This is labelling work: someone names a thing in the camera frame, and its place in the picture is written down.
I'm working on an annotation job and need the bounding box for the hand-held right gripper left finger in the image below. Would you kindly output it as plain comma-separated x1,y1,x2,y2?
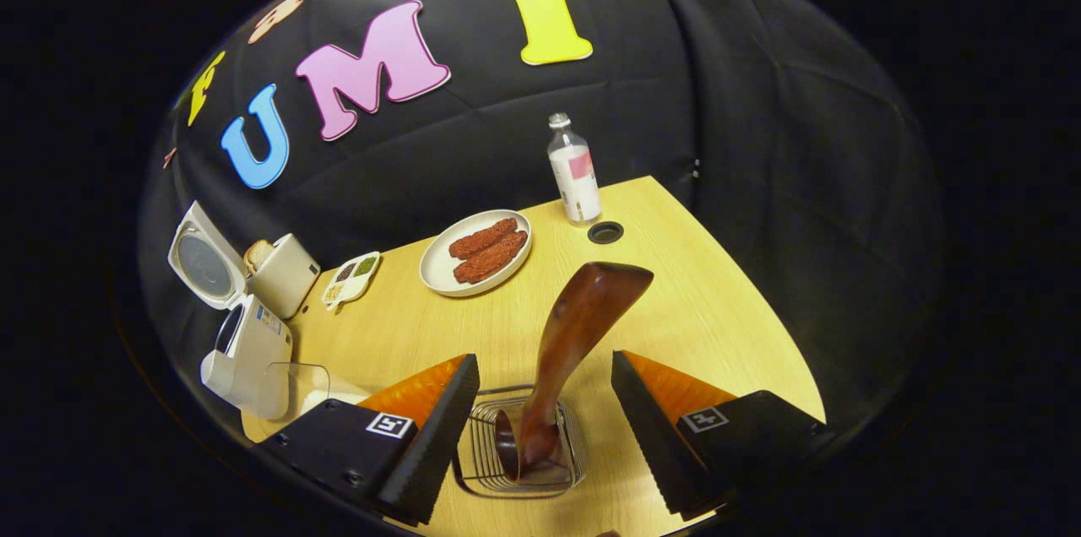
258,354,481,525

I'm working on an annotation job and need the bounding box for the clear bottle with pink label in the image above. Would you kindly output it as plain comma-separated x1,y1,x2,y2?
546,112,603,227

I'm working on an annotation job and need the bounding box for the white toaster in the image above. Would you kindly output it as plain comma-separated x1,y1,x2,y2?
245,233,322,320

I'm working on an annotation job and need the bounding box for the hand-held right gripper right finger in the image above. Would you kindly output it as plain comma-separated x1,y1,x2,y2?
611,350,828,521

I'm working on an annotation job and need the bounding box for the white round plate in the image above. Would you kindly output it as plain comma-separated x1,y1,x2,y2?
419,209,534,298

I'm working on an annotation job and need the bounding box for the wire chopstick holder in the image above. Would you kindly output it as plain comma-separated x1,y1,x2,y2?
454,385,589,499

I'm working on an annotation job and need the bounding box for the red-brown sausage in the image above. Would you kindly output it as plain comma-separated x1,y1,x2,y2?
448,218,519,260
454,231,529,285

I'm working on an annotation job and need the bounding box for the brown wooden spoon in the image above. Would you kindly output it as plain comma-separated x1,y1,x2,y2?
494,262,655,483

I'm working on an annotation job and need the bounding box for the white divided condiment dish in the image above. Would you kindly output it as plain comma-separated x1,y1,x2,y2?
321,251,382,310

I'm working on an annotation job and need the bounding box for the white rice cooker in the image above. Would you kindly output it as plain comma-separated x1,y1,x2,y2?
167,201,296,421

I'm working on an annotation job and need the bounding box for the clear glass container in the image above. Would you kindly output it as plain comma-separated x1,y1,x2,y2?
253,362,372,437

